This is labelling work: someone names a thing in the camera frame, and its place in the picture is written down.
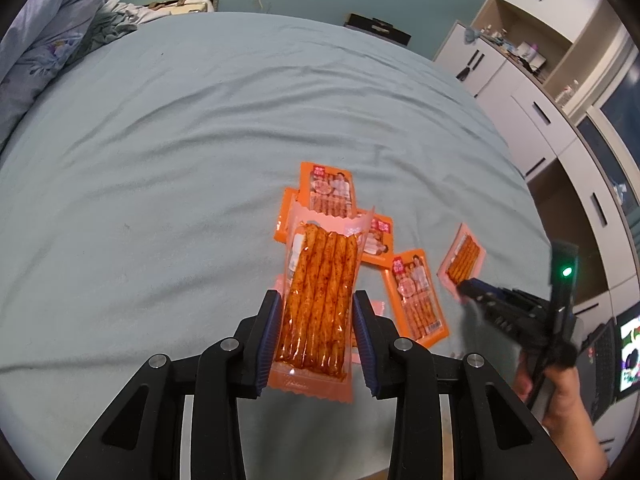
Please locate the lavender floral duvet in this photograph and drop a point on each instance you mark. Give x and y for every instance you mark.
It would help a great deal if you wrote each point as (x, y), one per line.
(37, 45)

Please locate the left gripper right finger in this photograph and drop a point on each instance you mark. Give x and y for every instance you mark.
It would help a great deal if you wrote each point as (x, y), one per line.
(494, 435)

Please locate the laptop computer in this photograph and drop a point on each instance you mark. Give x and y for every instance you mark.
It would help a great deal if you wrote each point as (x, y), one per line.
(608, 365)

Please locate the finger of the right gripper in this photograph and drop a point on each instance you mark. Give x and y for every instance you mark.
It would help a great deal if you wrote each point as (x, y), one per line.
(479, 293)

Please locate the person's bare leg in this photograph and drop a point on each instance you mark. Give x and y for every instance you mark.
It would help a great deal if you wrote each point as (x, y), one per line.
(574, 435)

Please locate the green patterned cloth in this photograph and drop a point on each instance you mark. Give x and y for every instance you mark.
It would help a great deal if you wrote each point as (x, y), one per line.
(114, 19)

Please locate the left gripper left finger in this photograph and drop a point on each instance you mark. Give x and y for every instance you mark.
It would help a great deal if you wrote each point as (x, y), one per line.
(138, 436)

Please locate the orange spicy stick packet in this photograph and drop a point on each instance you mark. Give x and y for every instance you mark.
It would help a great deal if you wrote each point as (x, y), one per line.
(326, 189)
(379, 248)
(415, 305)
(289, 197)

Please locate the black chair back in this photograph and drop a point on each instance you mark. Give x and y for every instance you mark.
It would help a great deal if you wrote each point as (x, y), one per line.
(378, 28)

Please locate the light blue bed sheet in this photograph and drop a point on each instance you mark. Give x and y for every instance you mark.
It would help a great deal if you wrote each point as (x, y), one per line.
(140, 193)

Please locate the white cabinet desk unit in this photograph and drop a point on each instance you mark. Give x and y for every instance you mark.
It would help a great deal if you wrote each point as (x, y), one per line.
(559, 79)

